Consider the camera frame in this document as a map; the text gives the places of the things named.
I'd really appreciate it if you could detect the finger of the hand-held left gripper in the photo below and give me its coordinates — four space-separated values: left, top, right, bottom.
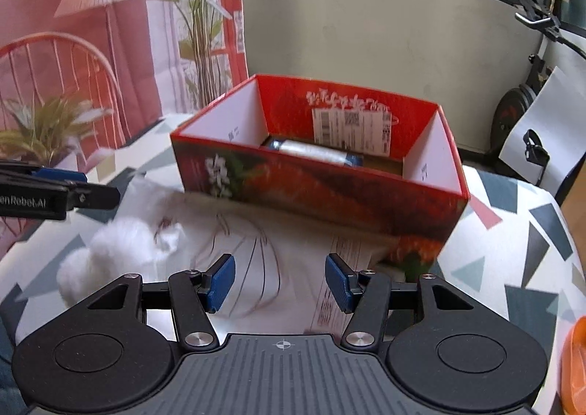
0 160 89 186
66 184 121 211

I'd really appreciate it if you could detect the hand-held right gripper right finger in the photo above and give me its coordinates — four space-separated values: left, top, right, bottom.
324 253 479 350

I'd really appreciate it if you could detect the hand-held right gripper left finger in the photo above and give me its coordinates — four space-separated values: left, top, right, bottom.
82 254 236 350

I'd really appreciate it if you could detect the white cloth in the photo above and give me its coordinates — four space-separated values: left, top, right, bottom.
151 193 404 338

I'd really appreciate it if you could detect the red strawberry print box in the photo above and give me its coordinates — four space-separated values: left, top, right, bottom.
170 73 470 281

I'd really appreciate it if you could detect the pink printed backdrop cloth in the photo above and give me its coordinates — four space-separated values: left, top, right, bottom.
0 0 250 255

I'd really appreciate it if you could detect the geometric patterned tablecloth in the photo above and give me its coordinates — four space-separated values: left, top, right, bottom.
0 113 586 415

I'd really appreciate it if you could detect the black exercise bike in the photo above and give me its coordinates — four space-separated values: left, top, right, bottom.
490 0 586 196

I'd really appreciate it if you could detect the orange plastic bowl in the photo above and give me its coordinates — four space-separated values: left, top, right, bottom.
559 317 586 415

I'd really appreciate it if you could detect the wooden board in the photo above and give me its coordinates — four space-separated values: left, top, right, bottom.
556 159 586 237

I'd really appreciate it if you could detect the white board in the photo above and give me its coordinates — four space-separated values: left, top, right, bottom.
498 66 586 201

